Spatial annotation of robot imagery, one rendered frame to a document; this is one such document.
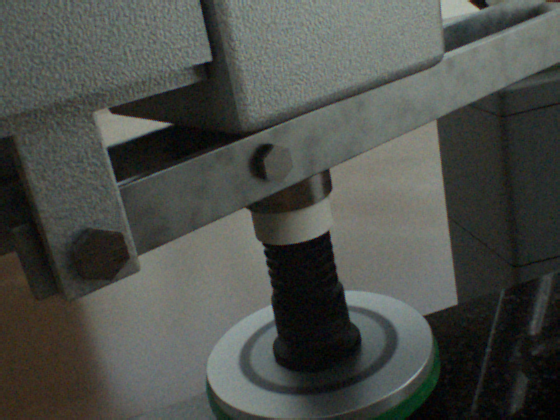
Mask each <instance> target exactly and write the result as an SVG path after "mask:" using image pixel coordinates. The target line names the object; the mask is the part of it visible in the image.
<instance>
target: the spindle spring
mask: <svg viewBox="0 0 560 420"><path fill-rule="evenodd" d="M330 240H331V234H330V231H329V230H327V231H326V233H324V234H322V235H320V236H318V237H315V238H314V239H311V240H308V241H302V242H299V243H294V244H288V245H271V244H266V243H263V242H262V244H263V247H264V250H263V253H264V255H265V257H266V265H267V266H268V267H269V271H268V273H269V277H270V278H271V279H270V285H271V286H272V288H273V292H272V293H273V295H274V297H275V299H276V300H277V301H279V302H282V303H285V304H294V305H295V304H304V303H308V302H311V301H314V300H316V299H321V298H322V297H324V296H326V295H327V294H328V293H330V292H331V291H333V290H334V287H335V286H337V284H338V280H339V277H338V273H337V272H336V269H337V267H336V264H335V262H334V254H333V243H332V241H330ZM316 241H317V242H316ZM314 242H316V243H315V244H314V245H312V246H310V247H307V246H308V245H311V244H313V243H314ZM301 247H306V248H303V249H301V250H297V251H294V252H288V253H279V251H288V250H294V249H298V248H301ZM317 253H319V254H317ZM314 254H316V255H314ZM312 255H314V256H313V257H311V258H309V259H307V260H302V259H305V258H307V257H310V256H312ZM295 260H301V261H298V262H294V263H282V262H288V261H295ZM319 264H320V265H319ZM317 265H319V266H317ZM315 266H317V267H315ZM311 267H314V268H312V269H310V270H308V271H305V272H301V273H295V272H299V271H303V270H306V269H309V268H311ZM284 273H291V274H284ZM322 273H323V274H322ZM321 274H322V275H321ZM318 276H320V277H318ZM316 277H318V278H316ZM314 278H316V279H314ZM309 279H314V280H310V281H308V282H305V283H301V284H295V285H288V284H286V283H298V282H302V281H307V280H309ZM325 284H326V285H325ZM324 285H325V286H324ZM321 286H322V287H321ZM319 287H321V288H319ZM317 288H319V289H317ZM314 289H317V290H315V291H313V292H310V293H306V292H309V291H312V290H314ZM284 293H287V294H295V293H304V294H299V295H287V294H284Z"/></svg>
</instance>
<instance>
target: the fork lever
mask: <svg viewBox="0 0 560 420"><path fill-rule="evenodd" d="M544 2H546V1H545V0H508V1H502V2H500V3H498V4H495V5H492V6H490V7H488V8H485V9H483V10H480V11H478V12H475V13H472V14H467V15H465V16H463V17H460V18H457V19H456V20H453V21H450V22H448V23H445V24H443V33H444V41H445V55H444V59H443V60H442V61H441V62H440V63H439V64H438V65H435V66H434V67H432V68H430V69H428V70H425V71H423V72H420V73H418V74H412V75H411V76H408V77H405V78H403V79H401V80H398V81H396V82H393V83H389V84H386V85H383V86H381V87H379V88H376V89H374V90H371V91H368V92H364V93H361V94H359V95H357V96H354V97H352V98H349V99H345V100H342V101H340V102H337V103H335V104H333V105H330V106H327V107H323V108H321V109H318V110H315V111H314V112H311V113H308V114H303V115H301V116H299V117H296V118H294V119H292V120H289V121H284V122H282V123H280V124H277V125H275V126H272V127H268V128H265V129H263V130H260V131H258V132H256V133H253V134H249V135H243V134H242V135H239V136H237V137H235V138H232V139H231V140H226V141H224V142H222V143H219V144H218V145H215V146H211V147H208V148H206V149H204V150H202V151H199V152H195V153H193V154H191V155H189V156H186V157H184V158H180V155H179V151H178V148H177V141H176V138H177V136H180V135H183V134H184V133H187V132H192V131H195V130H197V129H200V128H197V127H191V126H185V125H175V124H167V125H164V126H162V127H159V128H157V129H155V130H149V131H148V132H145V133H142V134H140V135H137V136H133V137H130V138H127V139H125V140H123V141H120V142H115V143H113V144H110V145H108V146H106V148H107V151H108V154H109V157H110V160H111V166H112V170H113V172H114V176H115V178H116V182H117V184H118V188H119V191H120V197H121V200H122V203H123V206H124V210H125V212H126V216H127V222H128V224H129V228H130V230H131V234H132V236H133V240H134V246H135V250H136V252H137V256H141V255H143V254H145V253H147V252H149V251H150V250H152V249H156V248H158V247H160V246H162V245H164V244H166V243H168V242H171V241H173V240H176V239H178V238H179V237H181V236H183V235H187V234H189V233H191V232H192V231H194V230H196V229H200V228H202V227H204V226H205V225H207V224H210V223H212V222H215V221H217V220H218V219H221V218H223V217H225V216H228V215H230V214H232V213H234V212H236V211H237V210H241V209H244V208H245V207H247V206H249V205H250V204H253V203H257V202H258V201H260V200H262V199H264V198H266V197H269V196H271V195H273V194H276V193H277V192H279V191H282V190H284V189H287V188H288V187H290V186H292V185H294V184H298V183H300V182H301V181H303V180H305V179H307V178H311V177H313V176H314V175H316V174H318V173H320V172H324V171H326V170H327V169H329V168H332V167H333V166H335V165H339V164H341V163H343V162H345V161H346V160H348V159H353V158H354V157H356V156H358V155H359V154H361V153H364V152H367V151H369V150H371V149H373V148H375V147H377V146H379V145H382V144H384V143H387V142H388V141H390V140H392V139H394V138H398V137H400V136H401V135H403V134H405V133H407V132H409V131H413V130H415V129H416V128H419V127H421V126H423V125H424V124H426V123H431V122H432V121H434V120H436V119H438V118H439V117H442V116H444V115H447V114H449V113H451V112H454V111H455V110H457V109H459V108H461V107H463V106H467V105H469V104H471V103H472V102H474V101H477V100H479V99H481V98H484V97H486V96H489V95H490V94H492V93H494V92H496V91H498V90H500V89H502V88H506V87H508V86H510V85H512V84H514V83H516V82H517V81H519V80H522V79H526V78H527V77H529V76H531V75H534V74H536V73H537V72H539V71H541V70H543V69H547V68H549V67H551V66H553V65H555V64H557V63H559V62H560V8H558V9H555V10H553V11H551V12H549V13H544V14H542V15H539V16H537V13H538V9H539V7H540V6H541V5H542V4H543V3H544ZM126 246H127V244H126V242H125V239H124V237H123V234H122V232H120V231H119V230H110V229H103V228H95V227H89V228H88V230H87V231H86V232H85V233H84V235H83V236H82V237H81V238H80V239H79V240H78V242H77V243H76V245H74V246H73V247H72V249H71V250H70V251H71V253H72V256H73V259H74V261H75V263H76V266H77V267H76V268H77V271H78V273H79V276H81V277H82V278H84V279H88V280H92V279H100V280H111V281H112V280H113V278H115V277H116V275H117V273H118V272H119V271H120V270H121V269H122V268H123V266H124V265H125V264H126V262H127V261H128V260H129V258H130V256H129V253H128V250H127V248H126ZM13 251H16V253H17V255H18V257H19V260H20V262H21V264H22V269H23V271H24V274H25V277H26V278H27V281H28V283H29V285H30V286H29V288H30V290H31V292H32V295H33V296H34V297H35V298H37V299H38V301H42V300H44V299H46V298H47V297H52V296H54V295H56V294H57V293H59V292H58V289H57V284H56V282H55V278H54V275H53V273H52V270H51V268H50V262H49V260H48V257H47V254H46V252H45V249H44V246H43V244H42V239H41V236H40V233H39V231H38V228H37V225H36V223H35V220H34V218H33V212H32V210H31V207H30V204H29V202H28V199H27V196H26V194H25V191H24V186H23V183H22V181H21V178H20V176H18V177H16V178H14V179H11V180H8V181H4V182H1V183H0V256H3V255H7V254H9V253H12V252H13Z"/></svg>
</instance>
